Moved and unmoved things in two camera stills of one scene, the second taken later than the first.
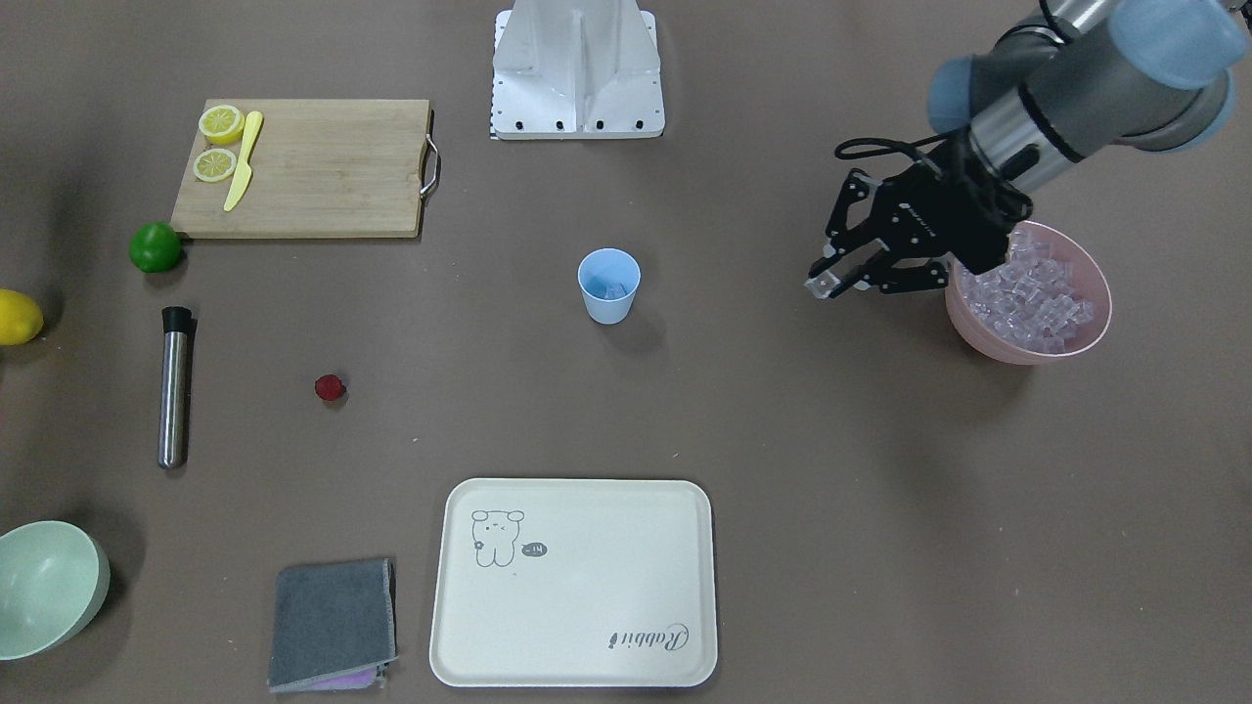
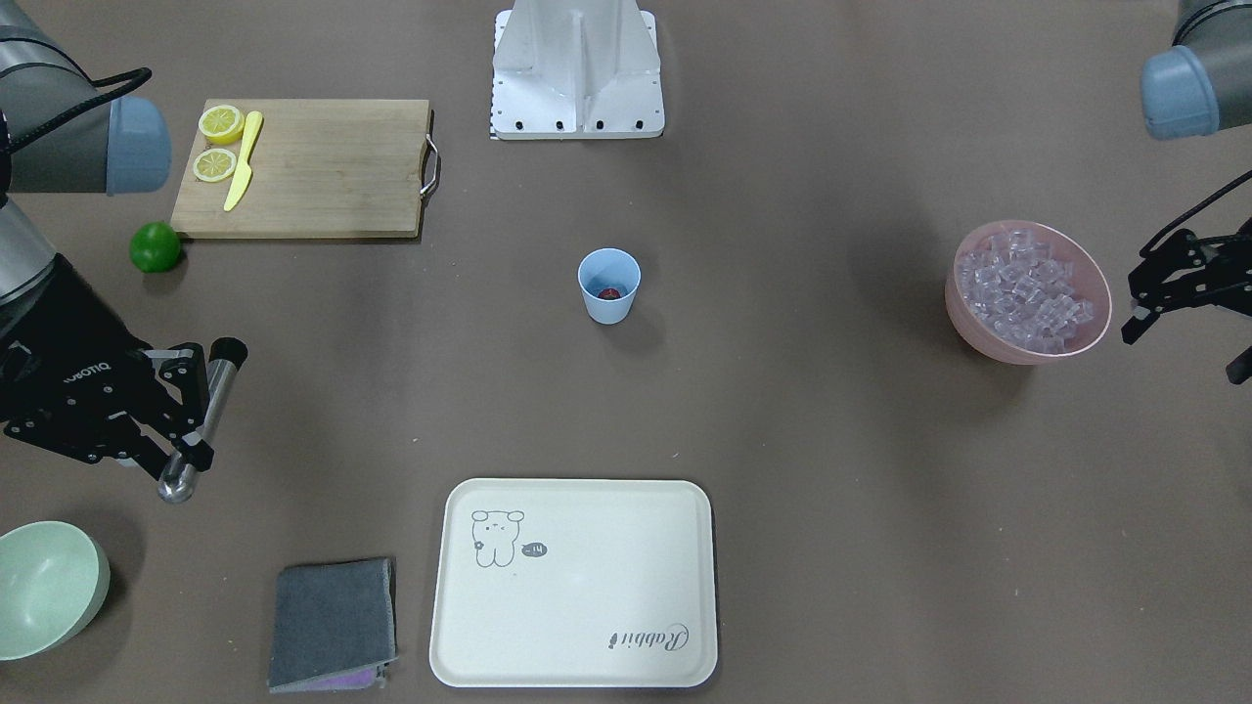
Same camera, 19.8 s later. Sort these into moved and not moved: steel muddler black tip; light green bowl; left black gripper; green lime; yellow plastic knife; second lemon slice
Moved: left black gripper; steel muddler black tip
Not moved: light green bowl; second lemon slice; green lime; yellow plastic knife
